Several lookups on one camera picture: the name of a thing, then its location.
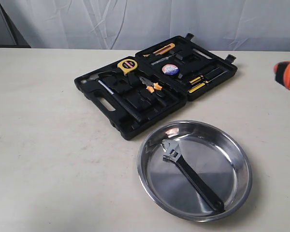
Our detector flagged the claw hammer black handle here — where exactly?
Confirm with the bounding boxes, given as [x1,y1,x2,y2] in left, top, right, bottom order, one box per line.
[80,72,144,123]

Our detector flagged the yellow black screwdriver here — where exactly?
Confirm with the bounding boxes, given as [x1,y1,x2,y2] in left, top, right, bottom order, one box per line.
[188,66,218,85]
[188,68,228,94]

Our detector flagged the white backdrop cloth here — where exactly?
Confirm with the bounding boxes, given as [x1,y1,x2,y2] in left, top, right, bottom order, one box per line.
[1,0,290,51]

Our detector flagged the pliers with orange grips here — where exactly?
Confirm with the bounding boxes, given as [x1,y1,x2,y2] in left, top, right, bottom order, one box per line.
[139,77,162,93]

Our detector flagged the electrical tape roll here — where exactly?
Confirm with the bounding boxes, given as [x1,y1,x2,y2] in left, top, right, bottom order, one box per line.
[161,64,179,75]

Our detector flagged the yellow tape measure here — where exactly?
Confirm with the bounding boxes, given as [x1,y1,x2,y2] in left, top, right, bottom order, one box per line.
[117,58,138,75]

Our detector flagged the black plastic tool case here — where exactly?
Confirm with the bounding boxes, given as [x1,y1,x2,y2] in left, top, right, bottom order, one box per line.
[74,33,237,140]

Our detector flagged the black adjustable wrench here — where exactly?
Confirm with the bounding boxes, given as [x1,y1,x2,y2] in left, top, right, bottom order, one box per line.
[161,139,225,213]

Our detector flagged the yellow black screwdriver lower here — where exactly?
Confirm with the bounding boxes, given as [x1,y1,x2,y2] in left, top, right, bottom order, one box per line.
[188,68,228,94]

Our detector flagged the yellow black screwdriver upper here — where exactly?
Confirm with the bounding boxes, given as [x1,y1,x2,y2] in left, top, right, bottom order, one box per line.
[188,66,218,85]

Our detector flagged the round stainless steel tray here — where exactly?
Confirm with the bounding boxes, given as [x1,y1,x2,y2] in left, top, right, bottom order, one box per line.
[137,120,252,222]

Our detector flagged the yellow utility knife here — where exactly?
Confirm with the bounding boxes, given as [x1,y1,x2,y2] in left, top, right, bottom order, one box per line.
[143,43,175,57]

